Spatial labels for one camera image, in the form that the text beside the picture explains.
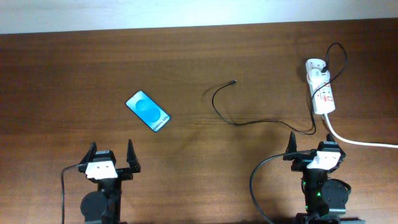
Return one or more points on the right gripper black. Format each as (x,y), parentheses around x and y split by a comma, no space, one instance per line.
(301,162)

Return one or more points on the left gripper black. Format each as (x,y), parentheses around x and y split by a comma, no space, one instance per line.
(127,173)

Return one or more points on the blue Galaxy smartphone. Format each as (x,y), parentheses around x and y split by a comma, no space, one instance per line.
(148,111)

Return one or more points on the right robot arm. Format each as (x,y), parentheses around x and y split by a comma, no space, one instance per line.
(325,198)

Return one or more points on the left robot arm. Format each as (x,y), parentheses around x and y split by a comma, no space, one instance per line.
(103,206)

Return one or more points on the white USB charger plug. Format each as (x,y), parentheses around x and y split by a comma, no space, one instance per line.
(316,76)

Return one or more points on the white power strip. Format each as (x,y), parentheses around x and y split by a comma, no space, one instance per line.
(321,93)

